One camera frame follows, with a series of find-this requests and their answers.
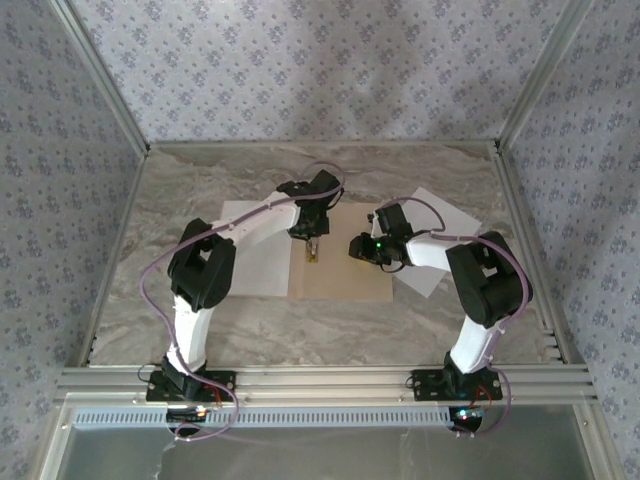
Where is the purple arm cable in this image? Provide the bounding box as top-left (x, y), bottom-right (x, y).
top-left (369, 197), bottom-right (534, 441)
top-left (139, 159), bottom-right (349, 442)

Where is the aluminium frame post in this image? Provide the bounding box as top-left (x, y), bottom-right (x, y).
top-left (497, 0), bottom-right (596, 151)
top-left (49, 0), bottom-right (151, 154)

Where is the small circuit board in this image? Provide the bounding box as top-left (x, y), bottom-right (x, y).
top-left (449, 407), bottom-right (489, 424)
top-left (167, 405), bottom-right (209, 424)

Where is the white paper sheet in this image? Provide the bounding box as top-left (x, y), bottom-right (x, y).
top-left (214, 199), bottom-right (292, 297)
top-left (391, 186), bottom-right (484, 300)

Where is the thin aluminium table edge rail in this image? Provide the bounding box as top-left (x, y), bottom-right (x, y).
top-left (147, 139), bottom-right (501, 150)

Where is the grey sheet metal panel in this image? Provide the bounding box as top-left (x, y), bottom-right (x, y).
top-left (39, 404), bottom-right (619, 480)

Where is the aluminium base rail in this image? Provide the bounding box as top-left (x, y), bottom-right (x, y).
top-left (54, 366), bottom-right (599, 406)

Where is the grey slotted cable duct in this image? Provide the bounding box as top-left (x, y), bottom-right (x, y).
top-left (72, 407), bottom-right (459, 430)

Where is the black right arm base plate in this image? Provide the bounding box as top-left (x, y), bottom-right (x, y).
top-left (410, 368), bottom-right (504, 403)

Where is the aluminium side rail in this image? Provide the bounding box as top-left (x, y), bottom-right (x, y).
top-left (492, 142), bottom-right (584, 369)
top-left (74, 147), bottom-right (151, 369)

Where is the brown cardboard folder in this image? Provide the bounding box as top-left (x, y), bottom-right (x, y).
top-left (287, 201), bottom-right (395, 303)

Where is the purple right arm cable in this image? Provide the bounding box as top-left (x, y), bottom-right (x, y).
top-left (369, 197), bottom-right (534, 441)

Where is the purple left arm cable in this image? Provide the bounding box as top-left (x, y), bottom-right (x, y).
top-left (139, 159), bottom-right (349, 442)

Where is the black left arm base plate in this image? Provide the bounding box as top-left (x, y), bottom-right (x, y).
top-left (145, 368), bottom-right (237, 403)

